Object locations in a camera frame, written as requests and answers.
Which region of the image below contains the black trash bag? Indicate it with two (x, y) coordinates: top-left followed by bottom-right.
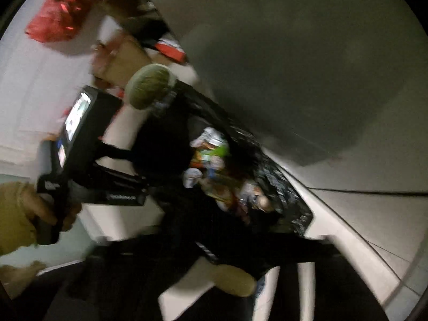
(132, 83), (315, 275)

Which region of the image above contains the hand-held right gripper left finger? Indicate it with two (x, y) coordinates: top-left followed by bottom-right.
(43, 234), (215, 321)

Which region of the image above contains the brown cardboard box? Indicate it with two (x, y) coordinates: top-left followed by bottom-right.
(91, 35), (153, 89)

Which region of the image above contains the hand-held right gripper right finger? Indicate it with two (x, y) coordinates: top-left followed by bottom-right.
(253, 240), (390, 321)

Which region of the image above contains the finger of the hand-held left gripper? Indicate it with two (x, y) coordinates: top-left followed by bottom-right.
(93, 159), (150, 192)
(98, 140), (136, 161)

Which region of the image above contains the person's left hand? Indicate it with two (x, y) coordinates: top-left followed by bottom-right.
(17, 183), (83, 232)

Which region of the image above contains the pale yellow soft lump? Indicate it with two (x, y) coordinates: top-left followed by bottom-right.
(205, 263), (258, 297)

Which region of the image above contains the green round pad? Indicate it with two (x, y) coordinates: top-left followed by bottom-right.
(125, 63), (172, 112)

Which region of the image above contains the red plastic bag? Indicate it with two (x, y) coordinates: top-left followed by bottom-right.
(25, 0), (111, 43)

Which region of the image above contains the person's left forearm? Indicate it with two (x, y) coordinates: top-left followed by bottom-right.
(0, 181), (38, 257)

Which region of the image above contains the red white packet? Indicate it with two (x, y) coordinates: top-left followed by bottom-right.
(152, 38), (187, 65)

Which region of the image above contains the pile of mixed wrappers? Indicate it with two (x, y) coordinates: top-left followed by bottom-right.
(182, 127), (279, 225)

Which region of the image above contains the person's yellow garment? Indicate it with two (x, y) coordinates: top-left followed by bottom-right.
(0, 261), (46, 300)

